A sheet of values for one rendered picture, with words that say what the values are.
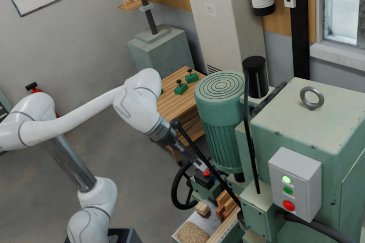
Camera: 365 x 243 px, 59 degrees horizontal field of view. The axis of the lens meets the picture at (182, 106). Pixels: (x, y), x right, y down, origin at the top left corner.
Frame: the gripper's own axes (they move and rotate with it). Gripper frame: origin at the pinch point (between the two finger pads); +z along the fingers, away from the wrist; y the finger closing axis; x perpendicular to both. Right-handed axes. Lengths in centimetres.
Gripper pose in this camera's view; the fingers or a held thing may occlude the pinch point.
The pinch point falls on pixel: (199, 163)
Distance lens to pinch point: 127.8
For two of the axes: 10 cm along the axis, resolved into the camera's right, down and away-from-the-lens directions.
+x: 6.5, -7.6, 0.8
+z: 6.8, 6.2, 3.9
